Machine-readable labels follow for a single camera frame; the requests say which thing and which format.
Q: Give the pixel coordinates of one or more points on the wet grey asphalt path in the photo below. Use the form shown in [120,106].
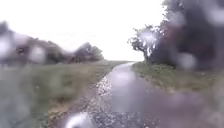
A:
[126,100]

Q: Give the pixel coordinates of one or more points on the small tree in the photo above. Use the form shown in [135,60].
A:
[143,40]

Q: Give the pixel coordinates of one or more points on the grass verge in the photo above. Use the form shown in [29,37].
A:
[166,75]

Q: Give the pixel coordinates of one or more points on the row of trees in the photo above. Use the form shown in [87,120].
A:
[50,51]

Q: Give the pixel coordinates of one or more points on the grass field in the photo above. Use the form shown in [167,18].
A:
[50,83]

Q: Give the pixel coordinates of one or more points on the large dark trees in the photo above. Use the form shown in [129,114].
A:
[190,36]

